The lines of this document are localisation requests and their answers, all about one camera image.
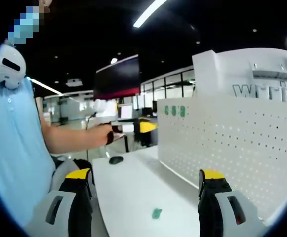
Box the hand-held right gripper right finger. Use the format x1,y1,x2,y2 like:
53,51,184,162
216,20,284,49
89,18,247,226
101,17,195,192
198,169,266,237

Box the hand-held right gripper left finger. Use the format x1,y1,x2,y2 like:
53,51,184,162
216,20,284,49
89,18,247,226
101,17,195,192
24,168,94,237

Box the white perforated mounting plate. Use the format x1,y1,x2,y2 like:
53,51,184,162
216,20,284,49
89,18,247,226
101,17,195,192
157,95,287,220

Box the person's left hand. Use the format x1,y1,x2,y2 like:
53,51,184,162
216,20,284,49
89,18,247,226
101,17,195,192
98,122,125,146

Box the open laptop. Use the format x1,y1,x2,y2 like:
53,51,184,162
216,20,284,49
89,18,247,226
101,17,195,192
117,103,134,120

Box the white laptop stand table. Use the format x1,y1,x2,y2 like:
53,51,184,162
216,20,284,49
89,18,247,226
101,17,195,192
111,118,139,153

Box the person's grey trousers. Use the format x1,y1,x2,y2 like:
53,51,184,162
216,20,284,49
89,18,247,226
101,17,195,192
50,158,81,191

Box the black computer mouse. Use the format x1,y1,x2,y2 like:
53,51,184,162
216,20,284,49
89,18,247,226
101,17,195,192
108,156,124,165

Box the thin ceiling light strip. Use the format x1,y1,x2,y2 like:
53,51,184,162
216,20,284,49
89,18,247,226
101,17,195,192
31,78,62,96

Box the person in light blue shirt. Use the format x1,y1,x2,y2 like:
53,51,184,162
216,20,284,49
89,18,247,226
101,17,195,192
0,79,57,227

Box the white chest-worn device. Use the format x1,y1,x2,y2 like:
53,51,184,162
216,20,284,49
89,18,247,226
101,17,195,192
0,44,27,89

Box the curved white ceiling light strip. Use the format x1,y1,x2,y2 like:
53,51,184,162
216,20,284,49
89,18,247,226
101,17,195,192
133,0,167,28

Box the thin gripper cable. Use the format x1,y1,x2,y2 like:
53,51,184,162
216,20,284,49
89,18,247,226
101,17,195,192
85,112,97,161

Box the large black wall screen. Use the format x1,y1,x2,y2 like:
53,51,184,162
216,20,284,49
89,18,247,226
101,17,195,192
93,54,141,101

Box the white lettered wall panel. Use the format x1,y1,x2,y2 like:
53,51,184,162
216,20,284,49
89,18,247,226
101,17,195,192
192,48,287,104

